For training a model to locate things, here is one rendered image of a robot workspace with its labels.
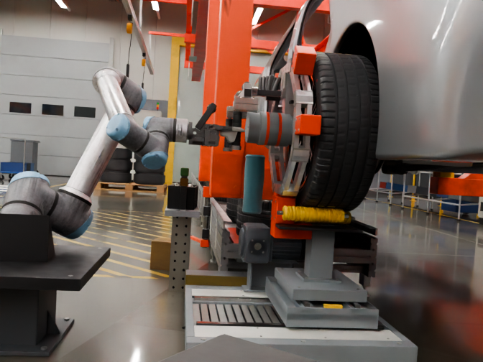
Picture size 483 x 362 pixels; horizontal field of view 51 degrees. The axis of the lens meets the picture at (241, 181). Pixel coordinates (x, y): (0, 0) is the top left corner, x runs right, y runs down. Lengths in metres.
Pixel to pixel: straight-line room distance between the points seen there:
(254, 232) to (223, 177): 0.35
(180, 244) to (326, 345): 1.11
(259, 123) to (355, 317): 0.85
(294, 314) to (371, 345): 0.30
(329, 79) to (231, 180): 0.86
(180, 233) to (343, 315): 1.04
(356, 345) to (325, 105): 0.86
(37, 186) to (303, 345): 1.17
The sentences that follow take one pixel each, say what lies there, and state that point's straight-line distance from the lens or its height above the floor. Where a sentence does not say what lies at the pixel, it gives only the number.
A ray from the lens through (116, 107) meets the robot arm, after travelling 1.90.
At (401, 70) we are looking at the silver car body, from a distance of 1.70.
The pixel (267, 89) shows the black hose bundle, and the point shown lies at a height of 0.98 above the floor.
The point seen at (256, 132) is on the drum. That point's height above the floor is 0.83.
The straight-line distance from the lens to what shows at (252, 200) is 2.21.
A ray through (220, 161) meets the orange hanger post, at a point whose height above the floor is 0.70.
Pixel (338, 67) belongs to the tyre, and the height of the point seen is 1.08.
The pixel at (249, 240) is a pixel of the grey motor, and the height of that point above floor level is 0.34.
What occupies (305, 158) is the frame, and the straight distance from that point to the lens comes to 1.89.
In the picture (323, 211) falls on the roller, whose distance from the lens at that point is 2.05.
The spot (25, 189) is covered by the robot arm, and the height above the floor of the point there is 0.55.
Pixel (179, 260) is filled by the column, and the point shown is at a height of 0.17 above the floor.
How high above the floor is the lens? 0.70
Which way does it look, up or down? 2 degrees down
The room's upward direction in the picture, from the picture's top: 3 degrees clockwise
